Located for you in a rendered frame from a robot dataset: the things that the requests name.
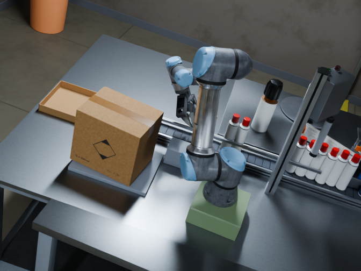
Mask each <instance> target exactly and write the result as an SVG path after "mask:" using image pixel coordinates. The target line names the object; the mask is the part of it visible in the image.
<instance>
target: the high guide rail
mask: <svg viewBox="0 0 361 271"><path fill-rule="evenodd" d="M162 121H163V122H166V123H169V124H172V125H176V126H179V127H182V128H184V129H187V130H190V131H193V127H190V126H187V125H184V124H181V123H178V122H175V121H172V120H169V119H166V118H162ZM214 139H217V140H220V141H223V142H226V143H229V144H232V145H235V146H238V147H241V148H244V149H247V150H250V151H253V152H256V153H259V154H262V155H265V156H268V157H271V158H274V159H276V160H277V159H278V156H276V155H273V154H270V153H267V152H264V151H261V150H258V149H255V148H252V147H249V146H246V145H243V144H240V143H238V142H234V141H231V140H228V139H225V138H223V137H220V136H217V135H214ZM288 163H289V164H291V165H294V166H297V167H300V168H303V169H306V170H310V171H312V172H315V173H318V174H321V172H322V171H321V170H318V169H315V168H312V167H309V166H306V165H303V164H300V163H297V162H294V161H291V160H290V161H289V162H288Z"/></svg>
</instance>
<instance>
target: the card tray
mask: <svg viewBox="0 0 361 271"><path fill-rule="evenodd" d="M96 93H97V92H95V91H92V90H89V89H86V88H82V87H79V86H77V85H74V84H71V83H68V82H65V81H62V80H61V81H60V82H59V83H58V84H57V85H56V86H55V87H54V88H53V90H52V91H51V92H50V93H49V94H48V95H47V96H46V97H45V98H44V99H43V100H42V101H41V102H40V103H39V108H38V111H41V112H44V113H47V114H49V115H52V116H55V117H58V118H61V119H64V120H67V121H70V122H73V123H75V117H76V110H77V109H78V108H79V107H80V106H81V105H83V104H84V103H85V102H86V101H87V100H88V99H89V98H90V97H91V96H93V95H95V94H96Z"/></svg>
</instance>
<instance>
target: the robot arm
mask: <svg viewBox="0 0 361 271"><path fill-rule="evenodd" d="M165 64H166V66H167V70H168V73H169V76H170V79H171V83H172V84H171V85H173V88H174V90H175V93H176V94H179V95H178V96H177V107H176V117H177V118H181V119H182V120H183V121H185V123H186V124H188V126H190V127H193V132H192V140H191V143H190V144H189V145H188V146H187V148H186V152H182V153H181V155H180V169H181V172H182V176H183V178H184V179H185V180H187V181H195V182H196V181H207V182H206V183H205V185H204V188H203V195H204V198H205V199H206V200H207V201H208V202H209V203H211V204H213V205H215V206H218V207H221V208H227V207H230V206H232V205H234V204H235V202H236V200H237V197H238V191H237V186H238V184H239V181H240V178H241V176H242V173H243V171H244V169H245V165H246V158H245V156H244V155H243V154H242V153H241V152H240V151H238V150H237V149H235V148H232V147H223V148H222V149H221V150H220V152H219V153H216V152H215V149H214V148H213V146H212V145H213V138H214V131H215V125H216V118H217V114H218V107H219V100H220V93H221V88H222V87H224V86H225V85H226V81H228V80H231V79H233V80H240V79H243V78H246V77H247V76H248V75H249V74H250V73H251V71H252V66H253V64H252V59H251V58H250V56H249V55H248V54H247V53H246V52H244V51H242V50H240V49H231V48H218V47H213V46H211V47H202V48H200V49H198V51H197V52H196V54H195V56H194V59H193V64H192V68H185V67H184V66H183V64H182V61H181V58H180V57H178V56H173V57H171V58H169V59H167V60H166V62H165ZM190 85H199V90H198V98H197V101H195V100H196V97H195V95H194V94H191V92H190V88H189V86H190ZM194 98H195V99H194ZM195 105H196V108H195ZM187 112H190V114H188V113H187ZM190 118H191V122H190Z"/></svg>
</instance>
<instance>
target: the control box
mask: <svg viewBox="0 0 361 271"><path fill-rule="evenodd" d="M334 68H335V67H334ZM334 68H331V74H330V75H328V77H327V79H326V82H325V84H324V86H323V88H322V90H321V92H320V95H319V97H318V99H317V101H316V103H315V105H314V108H313V110H312V113H311V115H310V118H311V119H312V120H314V121H315V122H319V121H322V120H324V119H326V118H329V117H331V116H333V115H336V114H338V113H339V111H340V109H341V107H342V105H343V103H344V101H345V99H346V97H347V95H348V93H349V91H350V89H351V87H352V85H353V83H354V81H355V79H356V77H355V76H353V75H352V74H350V73H348V72H347V71H346V70H344V69H342V68H340V72H336V71H334Z"/></svg>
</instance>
